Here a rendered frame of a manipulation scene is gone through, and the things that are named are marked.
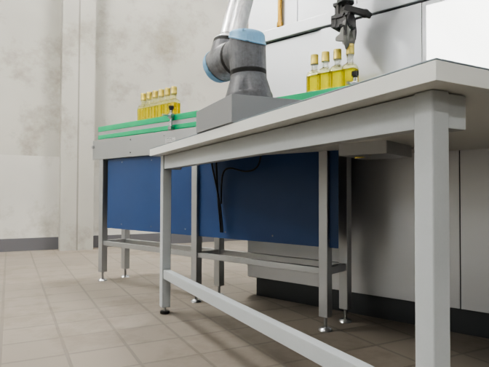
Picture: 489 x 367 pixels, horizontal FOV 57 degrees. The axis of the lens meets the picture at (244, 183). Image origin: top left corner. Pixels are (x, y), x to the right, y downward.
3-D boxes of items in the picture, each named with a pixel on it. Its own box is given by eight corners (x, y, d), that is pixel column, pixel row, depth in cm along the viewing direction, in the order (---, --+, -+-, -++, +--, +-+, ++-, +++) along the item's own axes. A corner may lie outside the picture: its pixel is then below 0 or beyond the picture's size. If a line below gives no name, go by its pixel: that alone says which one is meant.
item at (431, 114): (435, 533, 72) (432, 88, 74) (158, 312, 206) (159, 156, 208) (473, 515, 76) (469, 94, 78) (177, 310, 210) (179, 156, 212)
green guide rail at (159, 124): (351, 105, 175) (351, 85, 176) (349, 105, 175) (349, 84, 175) (99, 139, 288) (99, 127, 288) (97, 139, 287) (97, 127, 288)
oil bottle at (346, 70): (359, 113, 190) (359, 62, 190) (353, 111, 186) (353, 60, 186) (347, 115, 193) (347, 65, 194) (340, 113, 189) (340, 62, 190)
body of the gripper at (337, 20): (339, 34, 198) (339, 6, 198) (357, 29, 192) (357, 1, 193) (330, 29, 192) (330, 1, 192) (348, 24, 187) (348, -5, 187)
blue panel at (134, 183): (358, 245, 190) (358, 143, 191) (338, 248, 177) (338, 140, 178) (130, 226, 293) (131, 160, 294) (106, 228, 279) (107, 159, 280)
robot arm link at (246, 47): (243, 63, 136) (241, 19, 136) (220, 74, 147) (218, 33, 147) (274, 69, 143) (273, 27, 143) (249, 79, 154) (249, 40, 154)
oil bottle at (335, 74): (346, 115, 193) (346, 65, 194) (340, 113, 189) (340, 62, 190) (335, 116, 197) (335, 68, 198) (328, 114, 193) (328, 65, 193)
